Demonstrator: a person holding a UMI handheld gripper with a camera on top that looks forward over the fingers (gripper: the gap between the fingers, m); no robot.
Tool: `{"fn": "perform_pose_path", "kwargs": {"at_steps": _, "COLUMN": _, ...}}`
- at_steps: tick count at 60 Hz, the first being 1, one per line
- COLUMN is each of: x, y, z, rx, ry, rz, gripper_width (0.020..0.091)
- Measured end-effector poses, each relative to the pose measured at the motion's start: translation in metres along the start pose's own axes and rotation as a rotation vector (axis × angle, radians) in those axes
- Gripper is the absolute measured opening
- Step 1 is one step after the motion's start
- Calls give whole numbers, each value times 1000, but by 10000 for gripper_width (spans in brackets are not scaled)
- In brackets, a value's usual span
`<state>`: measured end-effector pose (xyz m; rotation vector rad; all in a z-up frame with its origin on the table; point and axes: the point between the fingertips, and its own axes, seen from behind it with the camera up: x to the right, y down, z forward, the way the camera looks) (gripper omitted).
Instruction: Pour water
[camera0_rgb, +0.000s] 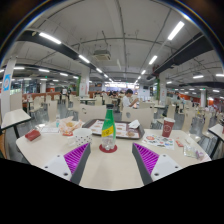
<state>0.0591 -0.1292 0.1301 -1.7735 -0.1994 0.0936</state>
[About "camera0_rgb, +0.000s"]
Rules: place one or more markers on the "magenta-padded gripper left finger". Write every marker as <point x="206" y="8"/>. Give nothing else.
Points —
<point x="56" y="165"/>

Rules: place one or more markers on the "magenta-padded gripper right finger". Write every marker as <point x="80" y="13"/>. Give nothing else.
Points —
<point x="165" y="166"/>

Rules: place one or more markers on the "green drink bottle yellow label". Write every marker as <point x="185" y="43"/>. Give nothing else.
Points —
<point x="108" y="128"/>

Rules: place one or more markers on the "printed sticker sheet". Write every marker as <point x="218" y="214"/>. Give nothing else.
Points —
<point x="159" y="141"/>

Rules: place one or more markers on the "red paper cup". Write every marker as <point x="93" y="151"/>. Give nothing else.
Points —
<point x="168" y="128"/>

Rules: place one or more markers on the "crumpled food wrapper bag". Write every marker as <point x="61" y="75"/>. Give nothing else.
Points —
<point x="70" y="126"/>

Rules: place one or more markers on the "white napkin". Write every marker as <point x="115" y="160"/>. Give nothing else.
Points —
<point x="134" y="124"/>

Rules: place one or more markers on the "beige chairs group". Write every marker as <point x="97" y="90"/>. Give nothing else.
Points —
<point x="91" y="112"/>

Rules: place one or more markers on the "person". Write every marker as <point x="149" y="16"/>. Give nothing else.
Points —
<point x="127" y="100"/>

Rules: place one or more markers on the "ceiling air conditioner unit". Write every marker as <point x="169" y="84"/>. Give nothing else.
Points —
<point x="102" y="55"/>

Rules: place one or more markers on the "ceiling strip lights group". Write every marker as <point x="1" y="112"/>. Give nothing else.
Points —
<point x="175" y="30"/>

